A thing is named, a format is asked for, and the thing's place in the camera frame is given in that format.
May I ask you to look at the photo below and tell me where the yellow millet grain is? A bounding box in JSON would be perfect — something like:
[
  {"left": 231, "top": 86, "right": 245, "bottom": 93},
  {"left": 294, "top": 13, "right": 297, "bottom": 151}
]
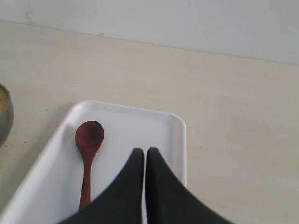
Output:
[{"left": 0, "top": 85, "right": 10, "bottom": 115}]

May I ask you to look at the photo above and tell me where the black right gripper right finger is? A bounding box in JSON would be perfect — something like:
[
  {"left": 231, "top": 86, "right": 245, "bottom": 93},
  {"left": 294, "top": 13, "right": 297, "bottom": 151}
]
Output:
[{"left": 145, "top": 147, "right": 231, "bottom": 224}]

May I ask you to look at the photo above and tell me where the steel bowl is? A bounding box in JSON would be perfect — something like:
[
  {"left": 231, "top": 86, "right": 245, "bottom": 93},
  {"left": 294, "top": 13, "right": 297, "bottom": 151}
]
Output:
[{"left": 0, "top": 84, "right": 14, "bottom": 146}]

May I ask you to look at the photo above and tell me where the white rectangular plastic tray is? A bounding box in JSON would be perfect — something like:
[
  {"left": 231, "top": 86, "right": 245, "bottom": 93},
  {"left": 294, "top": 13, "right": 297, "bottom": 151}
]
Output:
[{"left": 0, "top": 100, "right": 187, "bottom": 224}]

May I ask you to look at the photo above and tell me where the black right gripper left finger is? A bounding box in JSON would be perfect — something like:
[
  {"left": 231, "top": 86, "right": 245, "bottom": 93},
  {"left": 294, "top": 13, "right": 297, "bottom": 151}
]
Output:
[{"left": 61, "top": 148, "right": 144, "bottom": 224}]

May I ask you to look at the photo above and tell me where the dark red wooden spoon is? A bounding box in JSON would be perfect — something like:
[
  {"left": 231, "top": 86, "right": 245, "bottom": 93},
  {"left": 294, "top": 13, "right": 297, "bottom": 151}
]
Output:
[{"left": 75, "top": 121, "right": 104, "bottom": 210}]

